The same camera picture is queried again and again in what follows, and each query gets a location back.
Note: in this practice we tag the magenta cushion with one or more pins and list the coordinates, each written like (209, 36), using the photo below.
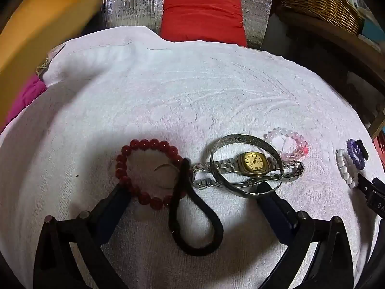
(33, 88)

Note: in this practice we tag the silver bangle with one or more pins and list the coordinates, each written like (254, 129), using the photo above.
(266, 149)

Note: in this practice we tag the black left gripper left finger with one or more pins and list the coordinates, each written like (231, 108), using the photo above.
(55, 265)

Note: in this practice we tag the gold face silver wristwatch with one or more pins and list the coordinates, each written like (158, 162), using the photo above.
(259, 168)

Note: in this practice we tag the orange cardboard box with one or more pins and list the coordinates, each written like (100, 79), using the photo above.
(32, 31)

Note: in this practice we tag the pale pink embossed towel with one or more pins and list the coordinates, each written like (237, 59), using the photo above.
(110, 87)

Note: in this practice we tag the wicker basket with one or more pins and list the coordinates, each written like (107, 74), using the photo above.
(340, 13)

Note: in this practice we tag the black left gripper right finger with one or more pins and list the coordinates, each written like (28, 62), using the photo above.
(331, 265)

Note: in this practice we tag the red cushion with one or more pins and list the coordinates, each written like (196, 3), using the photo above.
(206, 20)

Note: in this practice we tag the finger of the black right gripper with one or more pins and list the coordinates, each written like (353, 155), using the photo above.
(373, 192)

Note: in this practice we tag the wooden shelf table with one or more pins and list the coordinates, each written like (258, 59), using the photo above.
(330, 51)

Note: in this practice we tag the small black scrunchie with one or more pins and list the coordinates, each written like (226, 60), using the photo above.
(363, 149)

